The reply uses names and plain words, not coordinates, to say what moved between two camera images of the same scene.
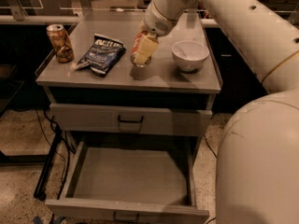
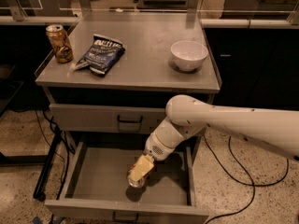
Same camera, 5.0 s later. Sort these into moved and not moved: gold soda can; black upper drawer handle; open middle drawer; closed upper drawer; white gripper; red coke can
Moved: red coke can; white gripper
Not moved: closed upper drawer; gold soda can; open middle drawer; black upper drawer handle
